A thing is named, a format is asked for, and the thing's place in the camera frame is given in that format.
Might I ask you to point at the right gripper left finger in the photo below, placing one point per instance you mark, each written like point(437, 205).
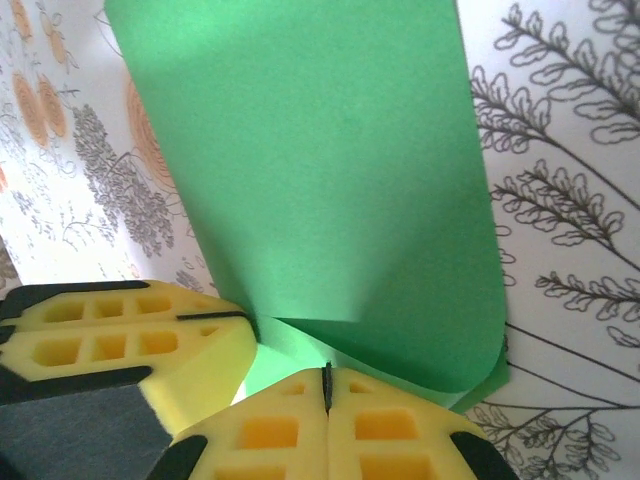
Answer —
point(270, 435)

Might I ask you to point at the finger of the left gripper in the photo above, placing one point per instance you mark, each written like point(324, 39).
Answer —
point(100, 350)
point(115, 307)

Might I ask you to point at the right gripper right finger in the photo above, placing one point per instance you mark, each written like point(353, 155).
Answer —
point(390, 435)

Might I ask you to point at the floral patterned table cover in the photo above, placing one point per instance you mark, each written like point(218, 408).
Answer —
point(560, 250)

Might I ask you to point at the green square paper sheet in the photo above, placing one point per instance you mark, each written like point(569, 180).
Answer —
point(310, 150)

